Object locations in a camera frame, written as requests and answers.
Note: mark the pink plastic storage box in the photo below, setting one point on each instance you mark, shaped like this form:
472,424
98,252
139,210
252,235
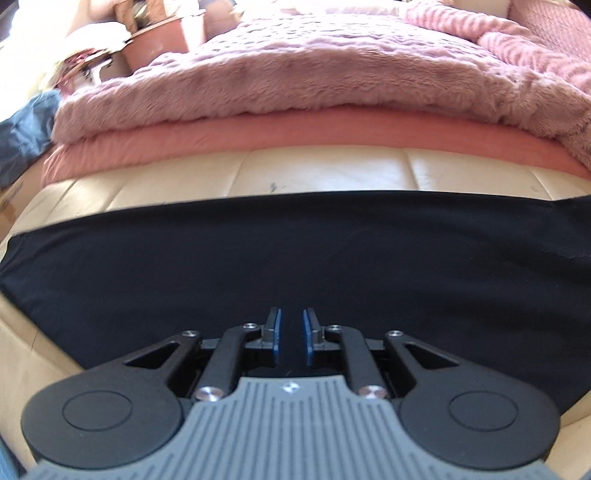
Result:
161,46

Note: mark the pink quilted headboard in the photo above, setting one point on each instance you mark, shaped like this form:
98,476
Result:
558,27

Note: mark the white cloth pile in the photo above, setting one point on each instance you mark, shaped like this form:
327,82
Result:
92,37

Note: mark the black pants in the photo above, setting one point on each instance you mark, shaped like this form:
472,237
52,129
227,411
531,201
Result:
295,249

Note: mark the blue duffel bag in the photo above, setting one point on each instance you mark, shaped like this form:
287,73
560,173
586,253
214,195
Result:
27,134

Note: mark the salmon pink bed sheet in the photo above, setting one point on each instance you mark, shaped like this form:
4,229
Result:
323,131

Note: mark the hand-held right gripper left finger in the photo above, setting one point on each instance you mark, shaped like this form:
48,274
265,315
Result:
276,333

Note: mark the pink fluffy blanket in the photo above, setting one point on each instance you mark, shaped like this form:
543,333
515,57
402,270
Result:
323,78

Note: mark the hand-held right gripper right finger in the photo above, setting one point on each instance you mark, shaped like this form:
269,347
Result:
307,333

